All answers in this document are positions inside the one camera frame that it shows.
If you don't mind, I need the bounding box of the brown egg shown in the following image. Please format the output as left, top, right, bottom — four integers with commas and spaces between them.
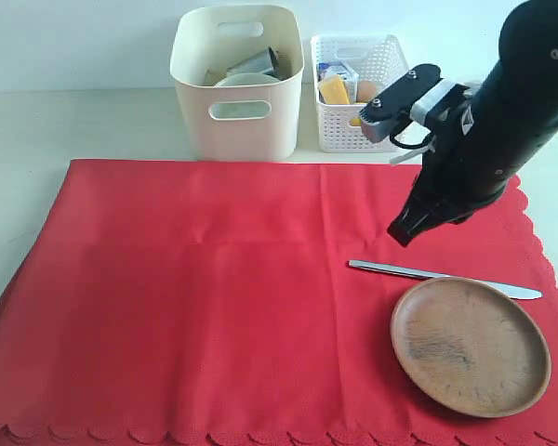
356, 80, 378, 103

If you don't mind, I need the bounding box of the cream plastic storage bin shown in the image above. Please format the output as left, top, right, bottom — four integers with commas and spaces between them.
169, 5, 305, 161

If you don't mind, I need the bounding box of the stainless steel cup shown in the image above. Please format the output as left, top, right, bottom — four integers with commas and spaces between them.
203, 46, 291, 86

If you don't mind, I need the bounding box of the yellow cheese wedge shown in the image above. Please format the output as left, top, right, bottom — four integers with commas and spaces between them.
318, 74, 350, 105

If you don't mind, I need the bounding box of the pale green ceramic bowl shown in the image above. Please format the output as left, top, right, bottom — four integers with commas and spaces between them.
215, 72, 279, 87

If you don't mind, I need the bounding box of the silver table knife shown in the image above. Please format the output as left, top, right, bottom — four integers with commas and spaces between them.
348, 259, 543, 300

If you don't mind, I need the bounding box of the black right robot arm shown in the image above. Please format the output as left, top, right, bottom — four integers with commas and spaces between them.
388, 1, 558, 246

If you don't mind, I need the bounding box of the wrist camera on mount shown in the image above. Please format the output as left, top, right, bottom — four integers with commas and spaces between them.
359, 64, 470, 152

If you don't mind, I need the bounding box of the white perforated plastic basket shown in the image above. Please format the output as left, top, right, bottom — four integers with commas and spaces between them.
311, 34, 409, 153

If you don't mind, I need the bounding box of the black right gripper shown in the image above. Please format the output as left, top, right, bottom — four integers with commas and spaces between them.
387, 99, 539, 247

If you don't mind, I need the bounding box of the blue white milk carton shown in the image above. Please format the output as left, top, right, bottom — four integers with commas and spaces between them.
317, 60, 359, 105

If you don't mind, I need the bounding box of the red scalloped table cloth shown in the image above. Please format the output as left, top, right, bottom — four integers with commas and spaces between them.
0, 160, 558, 445

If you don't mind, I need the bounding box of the round brown wooden plate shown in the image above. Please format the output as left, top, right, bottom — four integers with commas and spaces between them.
390, 278, 551, 418

